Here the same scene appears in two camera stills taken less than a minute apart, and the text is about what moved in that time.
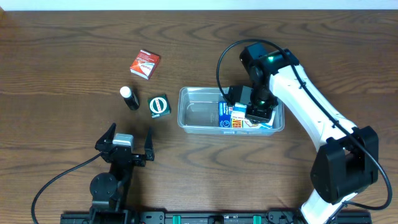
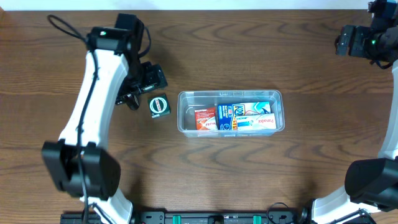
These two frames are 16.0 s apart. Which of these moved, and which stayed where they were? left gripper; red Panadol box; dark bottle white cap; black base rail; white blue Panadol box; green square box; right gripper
Moved: red Panadol box; right gripper; white blue Panadol box; left gripper
Stayed: green square box; black base rail; dark bottle white cap
